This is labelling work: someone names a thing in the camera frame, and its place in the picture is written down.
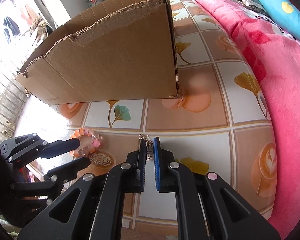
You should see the pink bead bracelet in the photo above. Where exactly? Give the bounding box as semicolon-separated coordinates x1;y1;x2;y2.
70;127;104;158

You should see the ginkgo pattern bed sheet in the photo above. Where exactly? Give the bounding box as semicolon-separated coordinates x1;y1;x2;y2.
16;0;277;218

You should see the pink floral blanket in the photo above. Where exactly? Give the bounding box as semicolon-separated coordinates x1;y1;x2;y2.
195;0;300;239

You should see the gold rectangular pendant earring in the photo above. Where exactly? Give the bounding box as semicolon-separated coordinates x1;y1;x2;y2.
139;133;154;161

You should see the brown cardboard box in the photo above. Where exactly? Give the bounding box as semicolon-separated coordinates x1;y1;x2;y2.
16;0;179;105

